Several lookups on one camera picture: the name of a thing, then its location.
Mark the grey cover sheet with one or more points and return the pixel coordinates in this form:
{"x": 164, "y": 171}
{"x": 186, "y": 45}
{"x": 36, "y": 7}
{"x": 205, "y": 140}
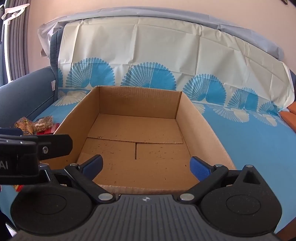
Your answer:
{"x": 161, "y": 14}

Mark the white clothes hanger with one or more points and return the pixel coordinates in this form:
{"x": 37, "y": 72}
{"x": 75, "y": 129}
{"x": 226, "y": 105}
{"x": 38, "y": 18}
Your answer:
{"x": 13, "y": 10}

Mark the clear bag of nuts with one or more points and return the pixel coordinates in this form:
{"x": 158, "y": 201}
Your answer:
{"x": 44, "y": 122}

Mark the brown cardboard box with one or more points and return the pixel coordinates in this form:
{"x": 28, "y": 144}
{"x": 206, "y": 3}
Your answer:
{"x": 138, "y": 125}

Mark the grey curtain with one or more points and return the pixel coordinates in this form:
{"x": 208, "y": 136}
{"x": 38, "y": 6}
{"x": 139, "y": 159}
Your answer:
{"x": 19, "y": 46}

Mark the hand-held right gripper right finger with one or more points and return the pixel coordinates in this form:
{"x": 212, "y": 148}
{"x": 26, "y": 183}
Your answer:
{"x": 198, "y": 168}

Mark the red packet with white label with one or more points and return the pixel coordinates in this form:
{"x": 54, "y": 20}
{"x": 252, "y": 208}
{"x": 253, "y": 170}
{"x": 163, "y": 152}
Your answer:
{"x": 48, "y": 131}

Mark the round cracker packet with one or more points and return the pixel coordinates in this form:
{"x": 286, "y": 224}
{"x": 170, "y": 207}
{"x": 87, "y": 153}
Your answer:
{"x": 23, "y": 125}

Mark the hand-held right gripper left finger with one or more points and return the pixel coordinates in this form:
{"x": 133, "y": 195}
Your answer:
{"x": 93, "y": 165}

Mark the blue fan-print cover sheet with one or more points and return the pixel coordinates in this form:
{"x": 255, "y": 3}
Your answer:
{"x": 242, "y": 143}

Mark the small red packet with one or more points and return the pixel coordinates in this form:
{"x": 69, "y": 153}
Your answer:
{"x": 18, "y": 187}

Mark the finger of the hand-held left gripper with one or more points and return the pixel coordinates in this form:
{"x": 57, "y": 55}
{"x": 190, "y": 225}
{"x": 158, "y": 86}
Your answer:
{"x": 57, "y": 144}

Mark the orange cushion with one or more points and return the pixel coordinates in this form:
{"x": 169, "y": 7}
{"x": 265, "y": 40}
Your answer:
{"x": 289, "y": 120}

